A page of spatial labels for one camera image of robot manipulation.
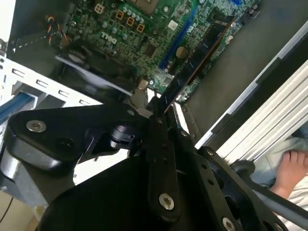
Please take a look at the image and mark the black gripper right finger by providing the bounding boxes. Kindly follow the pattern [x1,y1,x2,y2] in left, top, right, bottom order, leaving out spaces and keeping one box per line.
[167,108,291,231]

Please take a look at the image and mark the RAM stick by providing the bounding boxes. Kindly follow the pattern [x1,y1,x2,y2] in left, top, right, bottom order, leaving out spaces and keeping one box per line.
[163,7,236,113]

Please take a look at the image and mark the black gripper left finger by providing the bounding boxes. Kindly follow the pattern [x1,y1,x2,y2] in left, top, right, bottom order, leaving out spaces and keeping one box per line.
[4,95,181,223]

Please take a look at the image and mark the person's bare hand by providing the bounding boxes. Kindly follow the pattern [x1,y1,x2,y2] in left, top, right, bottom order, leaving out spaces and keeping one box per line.
[269,148,308,200]

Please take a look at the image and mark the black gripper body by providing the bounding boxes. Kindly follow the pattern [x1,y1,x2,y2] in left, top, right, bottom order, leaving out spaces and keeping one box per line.
[38,154,239,231]

